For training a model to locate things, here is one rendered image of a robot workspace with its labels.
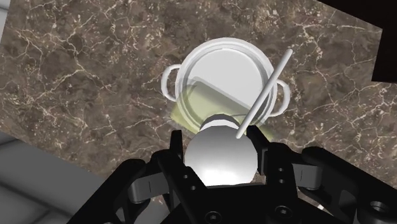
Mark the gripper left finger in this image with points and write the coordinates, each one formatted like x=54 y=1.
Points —
x=173 y=173

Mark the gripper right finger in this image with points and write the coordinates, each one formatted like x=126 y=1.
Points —
x=279 y=161

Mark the white thin stick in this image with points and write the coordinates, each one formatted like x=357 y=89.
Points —
x=266 y=90

